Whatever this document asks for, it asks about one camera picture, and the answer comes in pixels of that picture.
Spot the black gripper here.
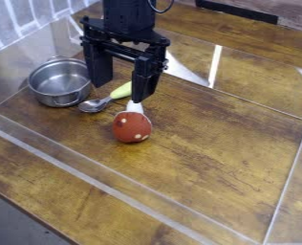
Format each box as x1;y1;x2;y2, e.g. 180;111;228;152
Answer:
78;0;169;103

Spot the red toy mushroom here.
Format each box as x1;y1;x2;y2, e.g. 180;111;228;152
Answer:
112;100;152;144

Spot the silver metal pot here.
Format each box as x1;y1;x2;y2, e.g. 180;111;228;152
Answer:
26;56;90;107

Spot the black bar on table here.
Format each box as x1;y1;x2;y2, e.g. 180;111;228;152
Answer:
194;0;278;25

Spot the spoon with green handle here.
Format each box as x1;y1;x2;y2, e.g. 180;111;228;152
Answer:
77;81;132;113

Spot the black cable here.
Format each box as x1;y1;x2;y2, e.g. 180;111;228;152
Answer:
146;0;174;14

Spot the clear acrylic enclosure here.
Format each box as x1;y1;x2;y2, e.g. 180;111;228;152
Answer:
0;4;302;245

